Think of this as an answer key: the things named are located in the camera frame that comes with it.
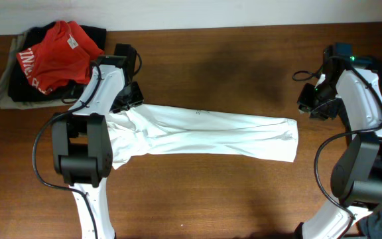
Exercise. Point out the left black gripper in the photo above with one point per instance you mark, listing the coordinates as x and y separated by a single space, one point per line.
138 99

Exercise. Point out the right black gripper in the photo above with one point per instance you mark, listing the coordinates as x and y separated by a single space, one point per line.
306 105

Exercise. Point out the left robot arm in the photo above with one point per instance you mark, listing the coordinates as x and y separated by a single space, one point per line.
82 150

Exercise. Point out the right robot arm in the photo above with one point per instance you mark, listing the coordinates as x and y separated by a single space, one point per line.
333 220

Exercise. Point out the red folded t-shirt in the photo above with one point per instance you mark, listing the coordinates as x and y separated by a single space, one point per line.
62 56

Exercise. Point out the black folded garment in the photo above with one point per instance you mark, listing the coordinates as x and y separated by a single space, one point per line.
19 88

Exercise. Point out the grey folded garment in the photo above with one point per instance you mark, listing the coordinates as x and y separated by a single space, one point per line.
6 102

